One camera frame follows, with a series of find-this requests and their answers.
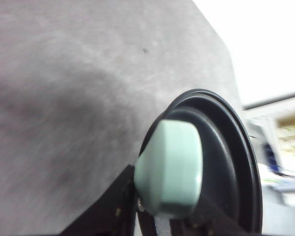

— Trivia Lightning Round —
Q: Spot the black frying pan green handle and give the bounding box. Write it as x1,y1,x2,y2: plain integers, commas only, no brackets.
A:
134,89,263,236

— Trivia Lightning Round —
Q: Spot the white shelf frame background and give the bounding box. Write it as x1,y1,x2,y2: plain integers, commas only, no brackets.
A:
243,93,295,176

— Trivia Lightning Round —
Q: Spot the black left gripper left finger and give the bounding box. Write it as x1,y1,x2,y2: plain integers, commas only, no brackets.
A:
60,165,137,236

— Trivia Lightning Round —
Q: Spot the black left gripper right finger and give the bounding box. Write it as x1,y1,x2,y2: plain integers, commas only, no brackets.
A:
171,197,255,236

